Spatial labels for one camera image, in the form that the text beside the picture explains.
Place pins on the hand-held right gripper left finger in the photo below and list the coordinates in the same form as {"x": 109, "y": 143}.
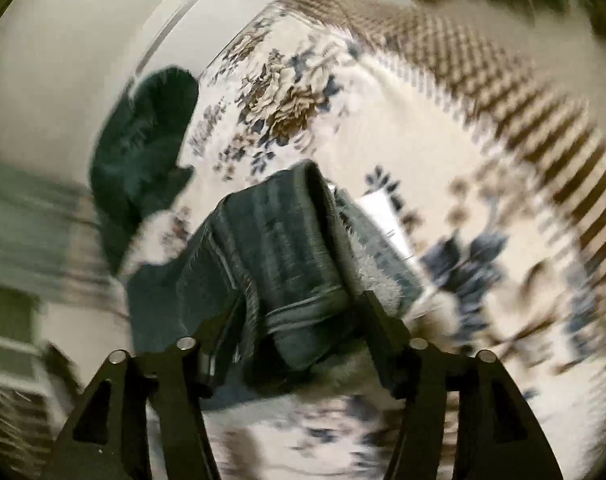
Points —
{"x": 203, "y": 360}

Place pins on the dark blue jeans pants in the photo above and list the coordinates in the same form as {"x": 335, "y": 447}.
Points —
{"x": 283, "y": 240}

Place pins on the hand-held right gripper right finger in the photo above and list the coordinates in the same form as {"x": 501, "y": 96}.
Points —
{"x": 383, "y": 330}

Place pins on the bed with floral sheet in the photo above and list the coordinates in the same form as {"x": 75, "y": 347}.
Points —
{"x": 483, "y": 185}

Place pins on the dark green fleece blanket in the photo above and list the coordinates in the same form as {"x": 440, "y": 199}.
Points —
{"x": 138, "y": 150}

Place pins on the grey green curtain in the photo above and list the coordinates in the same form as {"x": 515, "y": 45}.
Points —
{"x": 33, "y": 230}

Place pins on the white headboard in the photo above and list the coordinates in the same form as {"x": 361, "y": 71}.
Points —
{"x": 223, "y": 20}

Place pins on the grey folded fleece cloth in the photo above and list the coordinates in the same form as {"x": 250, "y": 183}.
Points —
{"x": 378, "y": 260}

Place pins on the window with white frame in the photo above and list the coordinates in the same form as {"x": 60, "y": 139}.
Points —
{"x": 8, "y": 310}

